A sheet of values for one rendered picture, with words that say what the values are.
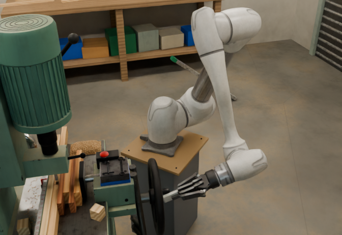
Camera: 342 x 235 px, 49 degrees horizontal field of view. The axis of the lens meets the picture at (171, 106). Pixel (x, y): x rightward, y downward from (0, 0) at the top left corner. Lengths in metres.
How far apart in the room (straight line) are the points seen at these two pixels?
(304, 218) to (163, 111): 1.23
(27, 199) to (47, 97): 0.56
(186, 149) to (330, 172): 1.34
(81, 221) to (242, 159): 0.65
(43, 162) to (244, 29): 0.90
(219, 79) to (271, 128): 1.93
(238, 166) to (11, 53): 0.92
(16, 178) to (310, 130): 2.63
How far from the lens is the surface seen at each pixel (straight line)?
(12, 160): 1.24
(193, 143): 2.04
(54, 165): 1.28
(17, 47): 1.04
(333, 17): 4.69
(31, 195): 1.57
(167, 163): 1.90
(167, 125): 1.86
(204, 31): 1.45
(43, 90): 1.09
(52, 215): 1.26
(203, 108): 1.91
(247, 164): 1.50
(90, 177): 1.33
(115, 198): 1.31
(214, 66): 1.46
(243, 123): 3.38
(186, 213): 2.25
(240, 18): 1.54
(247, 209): 2.56
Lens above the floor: 1.81
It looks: 30 degrees down
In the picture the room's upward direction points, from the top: 1 degrees counter-clockwise
